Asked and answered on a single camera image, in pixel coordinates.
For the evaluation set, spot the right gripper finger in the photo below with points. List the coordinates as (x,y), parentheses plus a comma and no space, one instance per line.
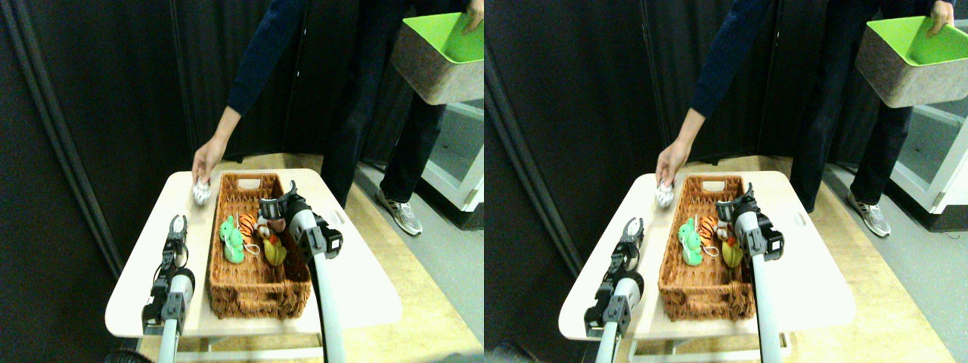
(268,208)
(291,189)
(748,191)
(726,210)

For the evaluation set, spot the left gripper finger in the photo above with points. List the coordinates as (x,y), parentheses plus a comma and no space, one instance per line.
(172,228)
(628,230)
(640,228)
(184,226)

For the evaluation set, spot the pink toy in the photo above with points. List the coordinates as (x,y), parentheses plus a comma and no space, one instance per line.
(733,227)
(277,224)

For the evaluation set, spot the orange tiger toy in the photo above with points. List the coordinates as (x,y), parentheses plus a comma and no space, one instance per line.
(246,224)
(707,227)

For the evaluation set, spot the black and white toy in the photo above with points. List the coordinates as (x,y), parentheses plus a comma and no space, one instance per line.
(665,196)
(201,193)

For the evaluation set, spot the small green toy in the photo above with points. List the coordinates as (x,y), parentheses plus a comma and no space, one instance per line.
(686,231)
(228,228)

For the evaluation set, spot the yellow duck toy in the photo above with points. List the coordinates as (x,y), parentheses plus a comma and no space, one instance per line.
(731,255)
(274,252)

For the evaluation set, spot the grey bin with green lining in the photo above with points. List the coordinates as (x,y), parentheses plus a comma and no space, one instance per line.
(896,77)
(431,74)

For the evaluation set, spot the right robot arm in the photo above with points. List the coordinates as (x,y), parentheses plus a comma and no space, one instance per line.
(764,302)
(321,302)

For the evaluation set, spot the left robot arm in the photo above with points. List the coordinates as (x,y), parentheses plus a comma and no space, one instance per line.
(181,287)
(629,290)

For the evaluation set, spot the person's hand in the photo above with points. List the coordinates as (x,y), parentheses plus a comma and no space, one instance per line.
(206,160)
(941,15)
(671,162)
(475,15)

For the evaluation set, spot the brown wicker basket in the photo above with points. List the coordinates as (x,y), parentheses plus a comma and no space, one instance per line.
(707,301)
(257,299)

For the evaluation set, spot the low white table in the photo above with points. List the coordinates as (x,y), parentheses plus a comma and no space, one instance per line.
(813,291)
(355,287)

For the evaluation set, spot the person's legs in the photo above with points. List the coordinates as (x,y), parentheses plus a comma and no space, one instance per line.
(832,98)
(363,98)

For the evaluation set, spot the curtain stand pole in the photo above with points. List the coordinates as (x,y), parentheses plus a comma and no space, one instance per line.
(525,140)
(64,136)

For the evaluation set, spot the black bracket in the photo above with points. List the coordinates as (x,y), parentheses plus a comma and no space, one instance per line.
(771,242)

